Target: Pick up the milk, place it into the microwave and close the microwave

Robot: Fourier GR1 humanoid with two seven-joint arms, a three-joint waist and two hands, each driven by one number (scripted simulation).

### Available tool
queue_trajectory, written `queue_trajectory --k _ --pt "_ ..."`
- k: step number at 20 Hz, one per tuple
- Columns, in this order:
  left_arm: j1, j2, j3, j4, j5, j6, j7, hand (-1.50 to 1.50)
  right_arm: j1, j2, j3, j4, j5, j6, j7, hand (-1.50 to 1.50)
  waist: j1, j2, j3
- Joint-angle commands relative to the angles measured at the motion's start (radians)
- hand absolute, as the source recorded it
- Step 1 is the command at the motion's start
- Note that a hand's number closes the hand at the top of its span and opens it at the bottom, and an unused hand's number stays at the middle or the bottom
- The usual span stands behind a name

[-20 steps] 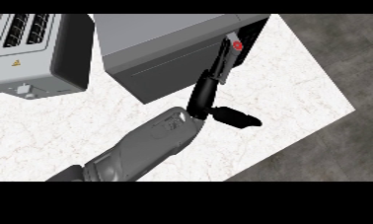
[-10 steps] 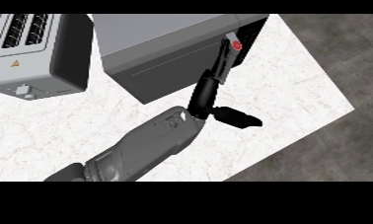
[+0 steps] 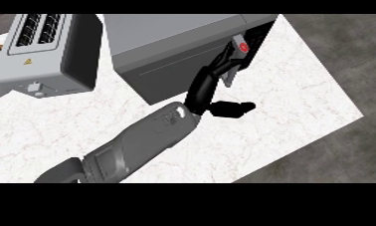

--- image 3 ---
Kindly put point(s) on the grey microwave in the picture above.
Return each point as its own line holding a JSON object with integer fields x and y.
{"x": 166, "y": 34}

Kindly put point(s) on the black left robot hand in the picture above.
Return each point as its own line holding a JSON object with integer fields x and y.
{"x": 200, "y": 85}

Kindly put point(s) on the silver toaster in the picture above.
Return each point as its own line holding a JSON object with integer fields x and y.
{"x": 41, "y": 67}

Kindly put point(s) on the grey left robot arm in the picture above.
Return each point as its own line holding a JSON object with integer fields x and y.
{"x": 141, "y": 137}

